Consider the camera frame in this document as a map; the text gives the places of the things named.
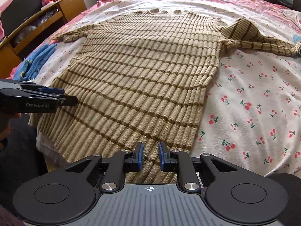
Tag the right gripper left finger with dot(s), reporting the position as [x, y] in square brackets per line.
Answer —
[117, 166]

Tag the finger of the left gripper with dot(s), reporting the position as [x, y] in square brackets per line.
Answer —
[67, 100]
[50, 90]

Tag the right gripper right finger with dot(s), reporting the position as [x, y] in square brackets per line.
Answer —
[180, 163]

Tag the beige striped knit sweater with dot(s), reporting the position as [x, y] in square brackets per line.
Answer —
[195, 82]

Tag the person left hand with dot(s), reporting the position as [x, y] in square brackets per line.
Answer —
[6, 127]

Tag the blue knit garment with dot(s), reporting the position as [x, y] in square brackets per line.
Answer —
[31, 66]

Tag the pink cloth on desk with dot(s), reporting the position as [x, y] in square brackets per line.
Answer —
[2, 33]

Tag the black monitor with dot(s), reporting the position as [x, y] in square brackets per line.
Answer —
[17, 13]

